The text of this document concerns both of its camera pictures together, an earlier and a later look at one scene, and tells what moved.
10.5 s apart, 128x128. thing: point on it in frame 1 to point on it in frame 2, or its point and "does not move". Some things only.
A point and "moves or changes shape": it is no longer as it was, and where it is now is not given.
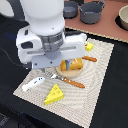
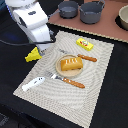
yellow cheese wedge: (54, 95) moves or changes shape
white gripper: (47, 52) to (32, 20)
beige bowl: (123, 14) does not move
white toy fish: (38, 80) does not move
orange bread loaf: (77, 64) does not move
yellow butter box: (89, 46) does not move
